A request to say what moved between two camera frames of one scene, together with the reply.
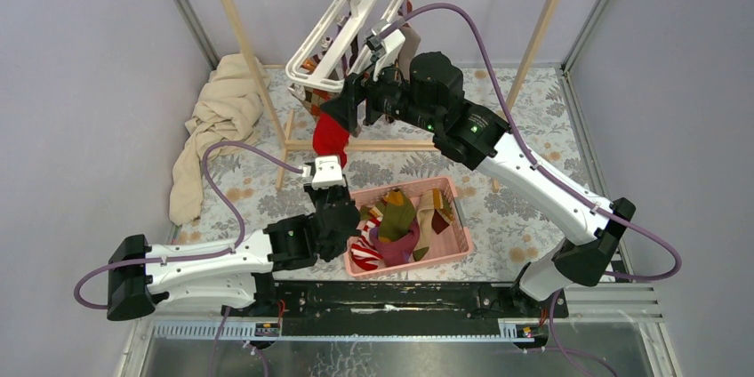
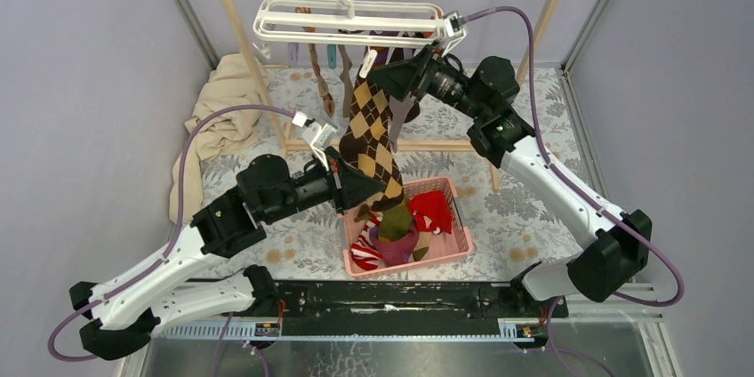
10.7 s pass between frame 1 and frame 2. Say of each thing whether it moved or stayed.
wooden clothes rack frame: stayed
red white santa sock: stayed
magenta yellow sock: stayed
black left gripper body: moved
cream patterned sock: moved
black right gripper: moved
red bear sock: moved
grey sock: moved
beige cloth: stayed
